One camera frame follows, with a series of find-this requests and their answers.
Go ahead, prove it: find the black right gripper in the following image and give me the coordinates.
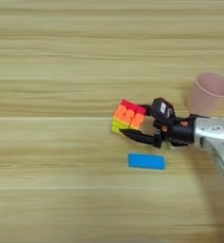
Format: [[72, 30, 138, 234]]
[[119, 103, 197, 149]]

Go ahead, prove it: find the multicolour puzzle cube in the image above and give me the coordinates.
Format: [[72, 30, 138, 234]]
[[111, 98, 148, 136]]

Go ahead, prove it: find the blue rectangular block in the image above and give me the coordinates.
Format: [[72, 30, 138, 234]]
[[126, 153, 167, 172]]

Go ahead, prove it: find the pink plastic cup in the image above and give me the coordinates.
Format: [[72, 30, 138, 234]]
[[186, 71, 224, 117]]

